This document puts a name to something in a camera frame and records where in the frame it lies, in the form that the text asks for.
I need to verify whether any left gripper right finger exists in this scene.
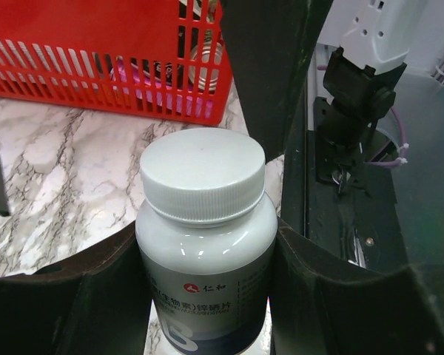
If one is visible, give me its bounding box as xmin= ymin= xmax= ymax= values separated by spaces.
xmin=269 ymin=221 xmax=444 ymax=354

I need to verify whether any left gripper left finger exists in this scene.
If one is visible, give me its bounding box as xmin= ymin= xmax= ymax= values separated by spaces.
xmin=0 ymin=225 xmax=152 ymax=354

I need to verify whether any white pill bottle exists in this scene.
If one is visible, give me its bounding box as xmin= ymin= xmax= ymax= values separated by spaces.
xmin=134 ymin=127 xmax=279 ymax=355

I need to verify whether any white bottle cap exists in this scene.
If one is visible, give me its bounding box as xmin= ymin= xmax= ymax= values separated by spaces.
xmin=140 ymin=128 xmax=266 ymax=224

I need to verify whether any silver can top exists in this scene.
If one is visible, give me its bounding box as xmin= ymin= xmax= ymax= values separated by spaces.
xmin=188 ymin=43 xmax=223 ymax=93

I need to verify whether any red plastic basket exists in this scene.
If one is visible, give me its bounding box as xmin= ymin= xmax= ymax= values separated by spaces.
xmin=0 ymin=1 xmax=232 ymax=125

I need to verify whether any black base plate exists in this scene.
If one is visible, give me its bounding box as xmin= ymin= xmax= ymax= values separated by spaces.
xmin=280 ymin=88 xmax=444 ymax=274

